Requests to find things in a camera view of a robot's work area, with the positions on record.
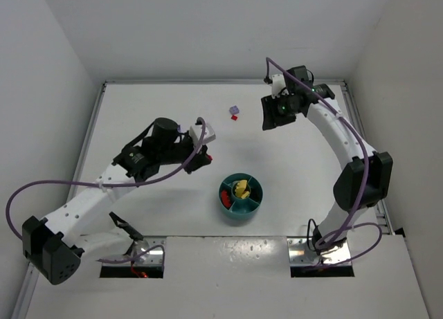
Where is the lavender lego brick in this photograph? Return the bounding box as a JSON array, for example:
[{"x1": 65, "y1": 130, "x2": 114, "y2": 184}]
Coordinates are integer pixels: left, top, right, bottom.
[{"x1": 229, "y1": 105, "x2": 239, "y2": 116}]

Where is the small yellow lego brick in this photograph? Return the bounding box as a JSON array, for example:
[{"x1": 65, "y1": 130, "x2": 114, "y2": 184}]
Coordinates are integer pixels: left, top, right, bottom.
[{"x1": 235, "y1": 179, "x2": 248, "y2": 197}]

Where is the red curved lego piece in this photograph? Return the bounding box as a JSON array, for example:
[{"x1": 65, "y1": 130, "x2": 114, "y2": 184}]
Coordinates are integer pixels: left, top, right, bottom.
[{"x1": 220, "y1": 190, "x2": 232, "y2": 210}]

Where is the long yellow lego plate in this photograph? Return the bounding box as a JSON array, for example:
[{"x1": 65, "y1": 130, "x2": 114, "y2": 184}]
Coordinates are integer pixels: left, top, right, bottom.
[{"x1": 235, "y1": 190, "x2": 250, "y2": 199}]

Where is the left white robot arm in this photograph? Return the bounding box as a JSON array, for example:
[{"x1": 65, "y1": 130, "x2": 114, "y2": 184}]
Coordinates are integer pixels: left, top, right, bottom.
[{"x1": 21, "y1": 118, "x2": 216, "y2": 285}]

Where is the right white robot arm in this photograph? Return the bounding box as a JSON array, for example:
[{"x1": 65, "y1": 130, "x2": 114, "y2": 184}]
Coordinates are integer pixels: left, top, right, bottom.
[{"x1": 261, "y1": 66, "x2": 393, "y2": 253}]

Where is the teal divided round container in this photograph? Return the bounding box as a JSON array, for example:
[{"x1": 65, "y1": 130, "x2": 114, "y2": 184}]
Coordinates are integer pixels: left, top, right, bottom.
[{"x1": 218, "y1": 173, "x2": 263, "y2": 223}]

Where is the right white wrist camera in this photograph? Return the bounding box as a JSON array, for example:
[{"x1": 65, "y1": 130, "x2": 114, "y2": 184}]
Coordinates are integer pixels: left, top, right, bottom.
[{"x1": 271, "y1": 74, "x2": 286, "y2": 98}]

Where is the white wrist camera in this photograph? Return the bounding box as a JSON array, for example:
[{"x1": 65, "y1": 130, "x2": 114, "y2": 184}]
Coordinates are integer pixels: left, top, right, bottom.
[
  {"x1": 188, "y1": 124, "x2": 217, "y2": 145},
  {"x1": 271, "y1": 74, "x2": 286, "y2": 98}
]

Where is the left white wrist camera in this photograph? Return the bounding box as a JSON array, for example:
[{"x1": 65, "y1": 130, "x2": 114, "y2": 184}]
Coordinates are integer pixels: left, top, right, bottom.
[{"x1": 188, "y1": 124, "x2": 217, "y2": 145}]

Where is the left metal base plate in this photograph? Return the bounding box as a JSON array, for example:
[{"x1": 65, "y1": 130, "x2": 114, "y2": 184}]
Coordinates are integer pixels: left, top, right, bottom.
[{"x1": 97, "y1": 244, "x2": 165, "y2": 265}]

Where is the metal base plate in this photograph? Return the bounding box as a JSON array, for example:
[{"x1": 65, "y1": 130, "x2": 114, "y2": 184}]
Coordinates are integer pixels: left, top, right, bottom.
[
  {"x1": 287, "y1": 237, "x2": 351, "y2": 267},
  {"x1": 97, "y1": 244, "x2": 165, "y2": 265}
]

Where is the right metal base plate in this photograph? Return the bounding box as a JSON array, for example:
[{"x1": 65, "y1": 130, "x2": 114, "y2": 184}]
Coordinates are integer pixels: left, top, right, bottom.
[{"x1": 287, "y1": 237, "x2": 351, "y2": 267}]

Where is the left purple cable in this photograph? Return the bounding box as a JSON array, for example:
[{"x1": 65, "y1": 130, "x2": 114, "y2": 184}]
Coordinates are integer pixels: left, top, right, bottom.
[{"x1": 6, "y1": 116, "x2": 207, "y2": 264}]

